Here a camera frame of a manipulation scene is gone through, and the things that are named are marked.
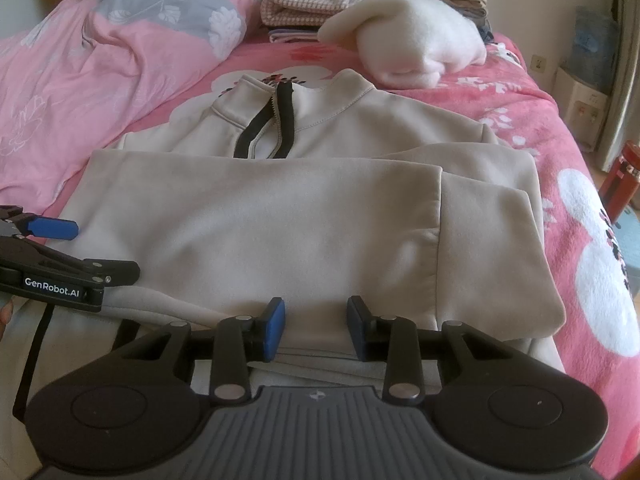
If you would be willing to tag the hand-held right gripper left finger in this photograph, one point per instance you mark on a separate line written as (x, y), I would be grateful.
(275, 327)

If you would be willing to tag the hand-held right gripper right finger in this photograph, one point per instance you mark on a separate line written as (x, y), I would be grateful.
(357, 327)

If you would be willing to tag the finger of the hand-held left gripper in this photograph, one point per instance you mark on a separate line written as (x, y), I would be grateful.
(110, 270)
(55, 229)

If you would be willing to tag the beige jacket with black trim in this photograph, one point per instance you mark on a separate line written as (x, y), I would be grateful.
(300, 210)

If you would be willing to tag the pink grey floral duvet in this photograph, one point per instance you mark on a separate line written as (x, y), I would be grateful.
(100, 60)

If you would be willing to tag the pink floral bed blanket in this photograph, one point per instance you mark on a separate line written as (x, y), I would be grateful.
(575, 240)

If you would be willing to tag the folded lilac sheet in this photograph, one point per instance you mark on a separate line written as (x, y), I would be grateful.
(295, 35)

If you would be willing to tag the white fleece folded blanket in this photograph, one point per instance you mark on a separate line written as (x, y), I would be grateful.
(415, 40)

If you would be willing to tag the red bottle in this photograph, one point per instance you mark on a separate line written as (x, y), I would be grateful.
(620, 175)

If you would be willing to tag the white water dispenser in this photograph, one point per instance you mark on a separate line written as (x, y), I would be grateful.
(580, 110)

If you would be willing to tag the checked folded cloth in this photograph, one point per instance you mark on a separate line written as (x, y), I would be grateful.
(310, 0)

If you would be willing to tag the grey curtain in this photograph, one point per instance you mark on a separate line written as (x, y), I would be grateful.
(625, 85)

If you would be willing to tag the wall socket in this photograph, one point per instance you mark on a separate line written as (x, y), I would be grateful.
(539, 63)

